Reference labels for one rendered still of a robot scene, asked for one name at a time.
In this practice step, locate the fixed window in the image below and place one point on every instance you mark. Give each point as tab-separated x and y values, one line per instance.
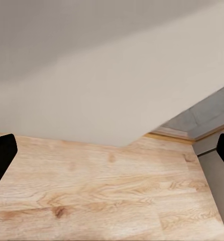
198	122

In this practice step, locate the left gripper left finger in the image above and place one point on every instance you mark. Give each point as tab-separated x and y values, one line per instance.
8	150

